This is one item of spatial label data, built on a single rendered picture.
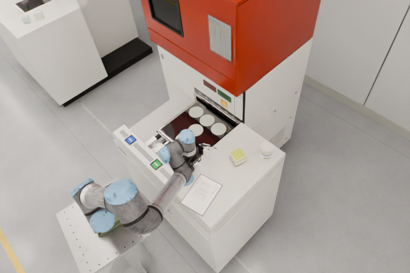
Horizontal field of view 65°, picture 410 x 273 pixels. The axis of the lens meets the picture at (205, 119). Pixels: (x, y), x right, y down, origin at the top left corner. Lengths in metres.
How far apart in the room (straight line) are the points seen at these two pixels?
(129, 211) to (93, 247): 0.76
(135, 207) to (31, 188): 2.24
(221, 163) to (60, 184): 1.83
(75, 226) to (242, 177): 0.99
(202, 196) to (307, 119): 1.87
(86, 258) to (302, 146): 2.09
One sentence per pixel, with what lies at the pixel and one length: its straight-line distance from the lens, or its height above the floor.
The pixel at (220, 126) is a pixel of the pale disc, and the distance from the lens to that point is 2.12.
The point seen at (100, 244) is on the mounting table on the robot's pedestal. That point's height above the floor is 0.82.
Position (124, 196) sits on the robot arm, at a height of 1.51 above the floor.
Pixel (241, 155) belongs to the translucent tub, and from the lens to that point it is 1.84.
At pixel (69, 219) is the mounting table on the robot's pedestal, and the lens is 2.11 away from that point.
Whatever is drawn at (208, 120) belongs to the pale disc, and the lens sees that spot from 2.16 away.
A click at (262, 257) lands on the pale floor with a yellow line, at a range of 2.69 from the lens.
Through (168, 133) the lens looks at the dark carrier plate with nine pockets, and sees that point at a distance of 2.13.
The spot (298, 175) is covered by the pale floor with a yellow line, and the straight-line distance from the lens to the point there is 3.01.
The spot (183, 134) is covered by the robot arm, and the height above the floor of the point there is 1.34.
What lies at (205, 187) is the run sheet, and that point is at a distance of 1.81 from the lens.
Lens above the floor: 2.57
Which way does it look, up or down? 51 degrees down
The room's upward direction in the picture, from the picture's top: 6 degrees counter-clockwise
